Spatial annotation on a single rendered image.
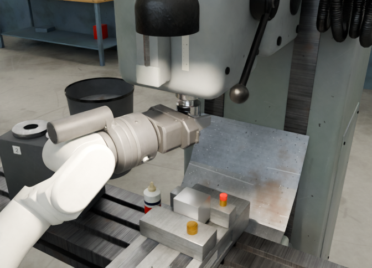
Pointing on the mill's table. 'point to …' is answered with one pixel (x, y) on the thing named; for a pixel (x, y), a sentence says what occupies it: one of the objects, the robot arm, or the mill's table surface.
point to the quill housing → (195, 44)
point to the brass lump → (192, 227)
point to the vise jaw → (177, 232)
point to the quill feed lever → (258, 12)
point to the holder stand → (28, 158)
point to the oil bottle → (151, 197)
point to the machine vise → (146, 254)
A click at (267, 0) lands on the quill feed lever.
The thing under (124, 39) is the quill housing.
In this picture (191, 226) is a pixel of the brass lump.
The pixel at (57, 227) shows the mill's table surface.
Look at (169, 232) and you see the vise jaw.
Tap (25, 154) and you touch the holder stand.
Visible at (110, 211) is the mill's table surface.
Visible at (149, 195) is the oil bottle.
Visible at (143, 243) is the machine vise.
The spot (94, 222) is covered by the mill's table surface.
